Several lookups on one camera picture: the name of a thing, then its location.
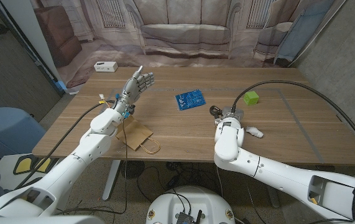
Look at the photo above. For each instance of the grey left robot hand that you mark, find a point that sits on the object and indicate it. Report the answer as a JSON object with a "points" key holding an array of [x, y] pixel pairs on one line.
{"points": [[132, 90]]}

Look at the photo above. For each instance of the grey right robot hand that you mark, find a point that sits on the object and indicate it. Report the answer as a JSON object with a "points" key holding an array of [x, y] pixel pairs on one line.
{"points": [[233, 113]]}

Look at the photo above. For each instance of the black grip strengthener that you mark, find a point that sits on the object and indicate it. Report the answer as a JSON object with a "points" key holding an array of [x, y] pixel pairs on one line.
{"points": [[212, 110]]}

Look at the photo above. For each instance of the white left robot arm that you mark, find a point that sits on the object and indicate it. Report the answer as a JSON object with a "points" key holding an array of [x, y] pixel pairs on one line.
{"points": [[90, 147]]}

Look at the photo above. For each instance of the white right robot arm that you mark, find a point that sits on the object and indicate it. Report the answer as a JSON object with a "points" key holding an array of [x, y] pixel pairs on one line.
{"points": [[227, 146]]}

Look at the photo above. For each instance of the green cube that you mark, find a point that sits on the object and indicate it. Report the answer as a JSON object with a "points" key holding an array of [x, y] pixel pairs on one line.
{"points": [[251, 97]]}

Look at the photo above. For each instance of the brown paper bag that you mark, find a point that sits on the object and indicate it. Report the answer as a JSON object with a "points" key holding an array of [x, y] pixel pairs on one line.
{"points": [[135, 133]]}

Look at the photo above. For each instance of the blue gel bag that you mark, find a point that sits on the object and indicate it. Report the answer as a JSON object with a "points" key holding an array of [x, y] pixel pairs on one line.
{"points": [[189, 99]]}

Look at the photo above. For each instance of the white crumpled cloth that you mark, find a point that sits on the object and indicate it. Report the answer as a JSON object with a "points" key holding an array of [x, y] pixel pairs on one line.
{"points": [[255, 132]]}

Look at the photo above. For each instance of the white power box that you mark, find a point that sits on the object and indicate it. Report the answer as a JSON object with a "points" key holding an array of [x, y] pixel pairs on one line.
{"points": [[105, 66]]}

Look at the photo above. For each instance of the printed sofa backdrop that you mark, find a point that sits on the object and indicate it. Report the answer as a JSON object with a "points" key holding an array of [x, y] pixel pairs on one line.
{"points": [[183, 31]]}

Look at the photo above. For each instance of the black floor fan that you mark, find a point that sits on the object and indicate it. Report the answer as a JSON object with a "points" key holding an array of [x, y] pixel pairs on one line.
{"points": [[132, 169]]}

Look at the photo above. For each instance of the white table leg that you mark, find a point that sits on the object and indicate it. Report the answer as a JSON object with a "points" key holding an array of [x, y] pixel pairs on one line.
{"points": [[112, 180]]}

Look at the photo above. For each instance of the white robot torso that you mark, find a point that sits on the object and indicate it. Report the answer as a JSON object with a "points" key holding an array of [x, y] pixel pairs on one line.
{"points": [[189, 199]]}

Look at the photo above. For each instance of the white board with yellow marks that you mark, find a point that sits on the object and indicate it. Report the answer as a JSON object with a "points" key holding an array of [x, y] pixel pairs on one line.
{"points": [[25, 165]]}

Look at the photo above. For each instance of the blue plastic bin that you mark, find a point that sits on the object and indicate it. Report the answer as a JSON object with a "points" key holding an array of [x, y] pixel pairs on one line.
{"points": [[6, 127]]}

